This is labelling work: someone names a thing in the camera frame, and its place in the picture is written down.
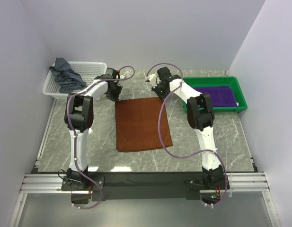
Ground orange brown towel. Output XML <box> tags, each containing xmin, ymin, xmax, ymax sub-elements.
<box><xmin>115</xmin><ymin>97</ymin><xmax>163</xmax><ymax>153</ymax></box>

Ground purple towel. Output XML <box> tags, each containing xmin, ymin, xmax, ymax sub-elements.
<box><xmin>193</xmin><ymin>86</ymin><xmax>237</xmax><ymax>107</ymax></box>

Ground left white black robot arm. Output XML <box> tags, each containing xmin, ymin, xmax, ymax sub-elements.
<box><xmin>64</xmin><ymin>68</ymin><xmax>123</xmax><ymax>190</ymax></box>

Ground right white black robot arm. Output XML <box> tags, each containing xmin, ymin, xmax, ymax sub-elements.
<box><xmin>146</xmin><ymin>67</ymin><xmax>227</xmax><ymax>189</ymax></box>

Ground white plastic basket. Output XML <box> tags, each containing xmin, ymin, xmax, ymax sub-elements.
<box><xmin>42</xmin><ymin>61</ymin><xmax>107</xmax><ymax>100</ymax></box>

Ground grey towel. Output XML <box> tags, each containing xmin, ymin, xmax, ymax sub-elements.
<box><xmin>49</xmin><ymin>58</ymin><xmax>86</xmax><ymax>94</ymax></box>

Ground green plastic tray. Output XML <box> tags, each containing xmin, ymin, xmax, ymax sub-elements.
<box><xmin>184</xmin><ymin>77</ymin><xmax>248</xmax><ymax>113</ymax></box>

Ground black base beam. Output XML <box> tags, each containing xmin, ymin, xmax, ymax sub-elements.
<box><xmin>61</xmin><ymin>170</ymin><xmax>222</xmax><ymax>205</ymax></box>

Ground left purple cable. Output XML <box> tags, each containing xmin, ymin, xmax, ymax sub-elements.
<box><xmin>66</xmin><ymin>65</ymin><xmax>136</xmax><ymax>210</ymax></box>

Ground purple cable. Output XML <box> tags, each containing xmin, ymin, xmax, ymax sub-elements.
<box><xmin>145</xmin><ymin>62</ymin><xmax>230</xmax><ymax>210</ymax></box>
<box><xmin>66</xmin><ymin>65</ymin><xmax>136</xmax><ymax>210</ymax></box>

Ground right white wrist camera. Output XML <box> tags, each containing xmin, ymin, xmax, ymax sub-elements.
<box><xmin>145</xmin><ymin>74</ymin><xmax>157</xmax><ymax>85</ymax></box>

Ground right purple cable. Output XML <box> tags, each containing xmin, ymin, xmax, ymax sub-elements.
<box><xmin>145</xmin><ymin>62</ymin><xmax>230</xmax><ymax>210</ymax></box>

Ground aluminium frame rail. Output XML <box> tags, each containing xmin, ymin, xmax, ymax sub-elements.
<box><xmin>9</xmin><ymin>172</ymin><xmax>281</xmax><ymax>227</ymax></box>

